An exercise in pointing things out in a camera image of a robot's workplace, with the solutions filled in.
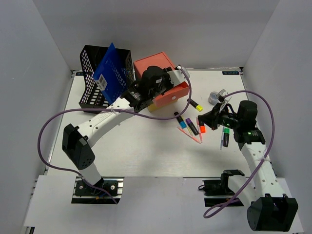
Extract blue thin pen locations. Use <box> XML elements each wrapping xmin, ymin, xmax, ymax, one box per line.
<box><xmin>220</xmin><ymin>126</ymin><xmax>225</xmax><ymax>150</ymax></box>

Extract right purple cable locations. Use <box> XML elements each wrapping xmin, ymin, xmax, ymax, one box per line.
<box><xmin>203</xmin><ymin>90</ymin><xmax>275</xmax><ymax>219</ymax></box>

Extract clear paperclip jar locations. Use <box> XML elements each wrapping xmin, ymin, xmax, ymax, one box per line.
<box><xmin>208</xmin><ymin>92</ymin><xmax>219</xmax><ymax>105</ymax></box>

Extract purple highlighter marker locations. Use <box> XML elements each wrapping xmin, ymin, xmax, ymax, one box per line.
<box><xmin>185</xmin><ymin>118</ymin><xmax>199</xmax><ymax>136</ymax></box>

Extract orange highlighter marker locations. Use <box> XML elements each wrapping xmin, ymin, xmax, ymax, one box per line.
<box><xmin>198</xmin><ymin>118</ymin><xmax>206</xmax><ymax>134</ymax></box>

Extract green highlighter marker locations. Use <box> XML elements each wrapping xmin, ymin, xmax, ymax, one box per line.
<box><xmin>223</xmin><ymin>128</ymin><xmax>230</xmax><ymax>147</ymax></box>

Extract black mesh file holder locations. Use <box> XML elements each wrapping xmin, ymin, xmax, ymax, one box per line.
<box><xmin>79</xmin><ymin>43</ymin><xmax>135</xmax><ymax>114</ymax></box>

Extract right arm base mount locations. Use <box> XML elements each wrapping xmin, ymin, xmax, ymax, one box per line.
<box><xmin>198</xmin><ymin>173</ymin><xmax>255</xmax><ymax>207</ymax></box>

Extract orange thin pen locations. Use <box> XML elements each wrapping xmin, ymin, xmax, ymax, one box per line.
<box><xmin>177</xmin><ymin>127</ymin><xmax>201</xmax><ymax>144</ymax></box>

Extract salmon top drawer box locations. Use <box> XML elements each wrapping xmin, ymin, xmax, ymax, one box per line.
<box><xmin>134</xmin><ymin>52</ymin><xmax>189</xmax><ymax>112</ymax></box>

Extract blue highlighter marker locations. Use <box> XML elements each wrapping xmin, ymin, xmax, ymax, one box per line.
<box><xmin>174</xmin><ymin>112</ymin><xmax>187</xmax><ymax>129</ymax></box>

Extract blue plastic folder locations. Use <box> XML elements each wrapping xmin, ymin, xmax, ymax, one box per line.
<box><xmin>93</xmin><ymin>43</ymin><xmax>127</xmax><ymax>105</ymax></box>

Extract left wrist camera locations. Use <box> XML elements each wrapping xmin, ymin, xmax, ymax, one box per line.
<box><xmin>167</xmin><ymin>65</ymin><xmax>190</xmax><ymax>87</ymax></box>

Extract yellow bottom drawer box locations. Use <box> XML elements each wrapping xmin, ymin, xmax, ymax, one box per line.
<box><xmin>148</xmin><ymin>103</ymin><xmax>162</xmax><ymax>113</ymax></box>

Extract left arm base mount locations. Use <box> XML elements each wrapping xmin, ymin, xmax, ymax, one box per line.
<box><xmin>71</xmin><ymin>177</ymin><xmax>124</xmax><ymax>205</ymax></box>

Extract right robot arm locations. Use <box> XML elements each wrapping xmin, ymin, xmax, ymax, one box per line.
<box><xmin>198</xmin><ymin>100</ymin><xmax>298</xmax><ymax>232</ymax></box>

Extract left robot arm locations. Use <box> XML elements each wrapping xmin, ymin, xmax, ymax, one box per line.
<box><xmin>62</xmin><ymin>66</ymin><xmax>177</xmax><ymax>195</ymax></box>

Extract yellow thin pen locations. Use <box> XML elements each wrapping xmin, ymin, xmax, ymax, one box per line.
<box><xmin>182</xmin><ymin>119</ymin><xmax>193</xmax><ymax>136</ymax></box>

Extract yellow highlighter marker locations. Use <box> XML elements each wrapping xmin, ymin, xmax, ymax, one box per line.
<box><xmin>188</xmin><ymin>98</ymin><xmax>203</xmax><ymax>112</ymax></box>

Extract pink thin pen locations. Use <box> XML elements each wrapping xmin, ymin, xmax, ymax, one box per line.
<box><xmin>196</xmin><ymin>117</ymin><xmax>203</xmax><ymax>144</ymax></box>

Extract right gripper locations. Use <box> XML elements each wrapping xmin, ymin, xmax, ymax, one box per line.
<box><xmin>198</xmin><ymin>102</ymin><xmax>241</xmax><ymax>130</ymax></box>

